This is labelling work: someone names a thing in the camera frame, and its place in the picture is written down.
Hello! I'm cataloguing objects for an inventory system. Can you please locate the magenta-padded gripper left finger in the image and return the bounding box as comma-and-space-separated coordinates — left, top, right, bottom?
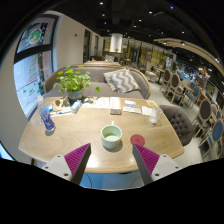
41, 143, 92, 186

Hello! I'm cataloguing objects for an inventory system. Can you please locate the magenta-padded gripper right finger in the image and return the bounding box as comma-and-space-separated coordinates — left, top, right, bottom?
132, 143, 183, 186

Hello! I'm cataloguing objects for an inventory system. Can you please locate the clear blue-label drink bottle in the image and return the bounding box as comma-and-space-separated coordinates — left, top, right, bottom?
37, 94, 56, 133

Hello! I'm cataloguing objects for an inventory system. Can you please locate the pale green mug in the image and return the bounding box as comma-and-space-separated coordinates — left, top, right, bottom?
100, 121, 124, 150

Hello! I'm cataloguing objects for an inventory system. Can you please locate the clear plastic cup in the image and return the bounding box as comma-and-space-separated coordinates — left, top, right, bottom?
148, 105, 164, 125

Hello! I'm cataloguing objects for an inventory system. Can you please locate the grey tufted armchair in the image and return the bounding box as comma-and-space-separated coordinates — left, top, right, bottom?
159, 104, 195, 147

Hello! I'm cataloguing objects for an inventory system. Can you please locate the white napkin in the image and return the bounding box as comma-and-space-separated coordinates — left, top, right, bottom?
141, 105, 154, 117

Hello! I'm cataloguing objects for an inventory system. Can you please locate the light blue tissue pack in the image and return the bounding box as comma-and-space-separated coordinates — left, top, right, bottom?
70, 99, 83, 114

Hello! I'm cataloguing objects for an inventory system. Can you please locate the yellow card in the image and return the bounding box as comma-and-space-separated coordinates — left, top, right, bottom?
145, 99, 158, 108

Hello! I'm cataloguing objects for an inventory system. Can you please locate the brown card stand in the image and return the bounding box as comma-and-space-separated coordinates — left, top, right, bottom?
53, 96, 72, 113

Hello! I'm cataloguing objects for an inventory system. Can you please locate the printed paper leaflet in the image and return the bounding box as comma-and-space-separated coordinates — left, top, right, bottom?
81, 96, 111, 110

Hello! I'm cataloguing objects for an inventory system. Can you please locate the group of dining chairs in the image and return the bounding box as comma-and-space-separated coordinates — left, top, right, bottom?
159, 68, 224, 158

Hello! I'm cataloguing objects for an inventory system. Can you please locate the green potted plant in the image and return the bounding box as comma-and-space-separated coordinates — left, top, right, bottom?
52, 64, 101, 101

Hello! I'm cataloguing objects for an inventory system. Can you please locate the curved grey sofa bench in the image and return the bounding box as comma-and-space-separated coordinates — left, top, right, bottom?
43, 64, 152, 100

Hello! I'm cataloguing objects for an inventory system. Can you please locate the white cylindrical column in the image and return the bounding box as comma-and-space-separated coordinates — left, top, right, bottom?
109, 32, 124, 54

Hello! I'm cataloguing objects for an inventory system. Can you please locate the group of ceiling lights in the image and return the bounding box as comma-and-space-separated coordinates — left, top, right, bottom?
98, 1, 188, 36

